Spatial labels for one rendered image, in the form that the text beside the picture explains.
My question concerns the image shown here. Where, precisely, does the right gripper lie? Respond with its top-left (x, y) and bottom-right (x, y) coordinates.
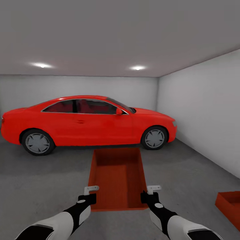
top-left (141, 192), bottom-right (159, 206)

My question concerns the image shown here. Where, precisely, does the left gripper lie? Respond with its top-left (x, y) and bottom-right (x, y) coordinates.
top-left (78, 193), bottom-right (96, 205)

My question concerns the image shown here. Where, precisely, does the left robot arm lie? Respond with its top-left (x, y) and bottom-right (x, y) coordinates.
top-left (16, 186), bottom-right (99, 240)

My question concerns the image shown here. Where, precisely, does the storage box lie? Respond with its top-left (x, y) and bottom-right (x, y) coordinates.
top-left (88, 147), bottom-right (149, 212)
top-left (215, 191), bottom-right (240, 229)

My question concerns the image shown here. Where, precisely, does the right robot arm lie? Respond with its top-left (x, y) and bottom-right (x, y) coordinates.
top-left (141, 185), bottom-right (222, 240)

